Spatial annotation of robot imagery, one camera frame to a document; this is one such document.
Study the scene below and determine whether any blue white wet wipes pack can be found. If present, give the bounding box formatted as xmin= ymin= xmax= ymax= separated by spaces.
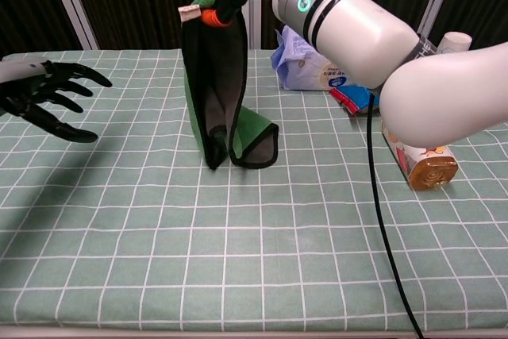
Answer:
xmin=270 ymin=24 xmax=372 ymax=92

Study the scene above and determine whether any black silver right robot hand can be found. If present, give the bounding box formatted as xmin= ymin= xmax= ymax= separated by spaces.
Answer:
xmin=200 ymin=0 xmax=255 ymax=29

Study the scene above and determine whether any black cable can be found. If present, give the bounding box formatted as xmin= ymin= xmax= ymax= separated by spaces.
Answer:
xmin=367 ymin=92 xmax=425 ymax=339

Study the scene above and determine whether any green checkered tablecloth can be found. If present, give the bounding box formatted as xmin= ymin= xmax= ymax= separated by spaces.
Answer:
xmin=0 ymin=48 xmax=508 ymax=334

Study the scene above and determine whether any green microfiber cloth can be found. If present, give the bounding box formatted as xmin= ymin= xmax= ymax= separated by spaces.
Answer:
xmin=178 ymin=0 xmax=280 ymax=171

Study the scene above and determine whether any peach tea bottle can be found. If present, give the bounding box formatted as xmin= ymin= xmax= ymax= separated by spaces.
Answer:
xmin=380 ymin=122 xmax=460 ymax=192

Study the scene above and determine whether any white paper cup blue flower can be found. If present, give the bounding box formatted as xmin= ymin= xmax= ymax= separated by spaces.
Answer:
xmin=436 ymin=31 xmax=473 ymax=54

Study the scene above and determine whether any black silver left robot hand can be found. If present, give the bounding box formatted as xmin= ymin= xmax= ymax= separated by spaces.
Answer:
xmin=0 ymin=59 xmax=114 ymax=144

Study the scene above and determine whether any blue red snack packet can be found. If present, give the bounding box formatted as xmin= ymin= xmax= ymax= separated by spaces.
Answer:
xmin=329 ymin=84 xmax=384 ymax=117

